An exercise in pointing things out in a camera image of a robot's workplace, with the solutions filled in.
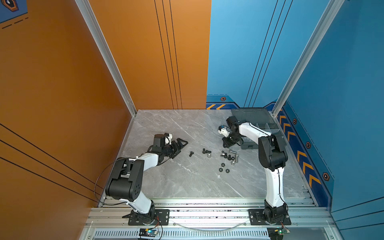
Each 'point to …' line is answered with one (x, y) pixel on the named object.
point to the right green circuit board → (277, 233)
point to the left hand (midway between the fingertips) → (185, 145)
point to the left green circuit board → (147, 232)
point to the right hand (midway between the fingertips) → (225, 144)
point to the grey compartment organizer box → (261, 117)
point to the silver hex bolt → (236, 156)
